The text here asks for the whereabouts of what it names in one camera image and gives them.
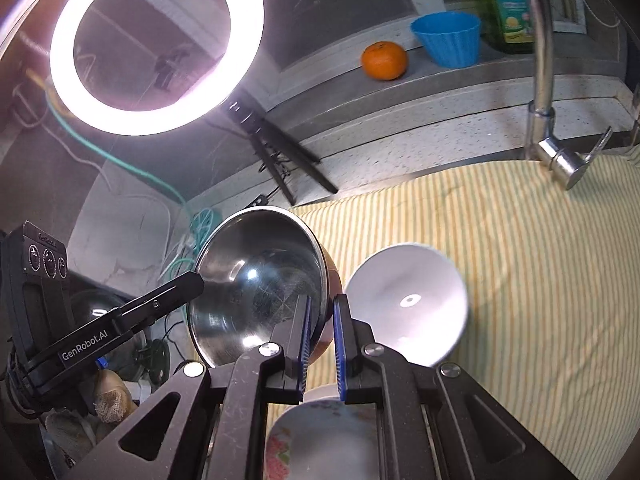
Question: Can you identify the blue ribbed plastic cup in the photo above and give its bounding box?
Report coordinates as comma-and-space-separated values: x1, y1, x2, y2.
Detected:
411, 11, 482, 68

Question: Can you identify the green dish soap bottle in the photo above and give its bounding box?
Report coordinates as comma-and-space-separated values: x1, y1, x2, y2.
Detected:
472, 0, 538, 53

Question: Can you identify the person's left hand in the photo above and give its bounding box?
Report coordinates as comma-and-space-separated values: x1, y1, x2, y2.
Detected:
92, 367, 135, 423

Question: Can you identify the black tripod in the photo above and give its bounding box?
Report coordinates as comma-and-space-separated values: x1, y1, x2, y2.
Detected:
220, 95, 338, 206

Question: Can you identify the light green ceramic bowl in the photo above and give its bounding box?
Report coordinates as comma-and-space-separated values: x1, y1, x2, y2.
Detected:
344, 243, 471, 367

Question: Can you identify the floral rimmed plate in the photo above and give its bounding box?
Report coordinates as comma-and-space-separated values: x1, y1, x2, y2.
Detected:
266, 384, 381, 480

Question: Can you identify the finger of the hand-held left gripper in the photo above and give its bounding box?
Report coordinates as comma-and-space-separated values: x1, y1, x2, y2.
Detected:
112, 270, 206, 333

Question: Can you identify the orange fruit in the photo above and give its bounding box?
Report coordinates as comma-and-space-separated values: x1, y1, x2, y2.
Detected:
361, 41, 408, 81

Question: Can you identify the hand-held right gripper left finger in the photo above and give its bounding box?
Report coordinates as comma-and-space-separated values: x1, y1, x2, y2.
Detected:
65, 295, 313, 480

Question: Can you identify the ring light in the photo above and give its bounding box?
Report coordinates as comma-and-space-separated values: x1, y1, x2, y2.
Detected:
49, 0, 265, 136

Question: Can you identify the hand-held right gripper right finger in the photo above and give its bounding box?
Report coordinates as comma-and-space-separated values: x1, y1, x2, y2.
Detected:
333, 294, 581, 480

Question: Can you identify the chrome faucet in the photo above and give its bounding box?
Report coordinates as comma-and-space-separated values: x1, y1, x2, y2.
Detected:
522, 0, 613, 190

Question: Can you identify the teal cable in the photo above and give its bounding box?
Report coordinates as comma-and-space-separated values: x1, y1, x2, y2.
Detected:
45, 85, 201, 241

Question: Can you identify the yellow striped cloth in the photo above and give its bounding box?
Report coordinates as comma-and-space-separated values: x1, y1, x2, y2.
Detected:
270, 147, 640, 480

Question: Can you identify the thick white cable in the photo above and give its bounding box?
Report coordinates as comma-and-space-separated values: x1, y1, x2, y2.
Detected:
157, 237, 198, 281

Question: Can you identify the large steel bowl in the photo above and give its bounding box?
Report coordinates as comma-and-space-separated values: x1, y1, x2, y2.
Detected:
186, 206, 343, 368

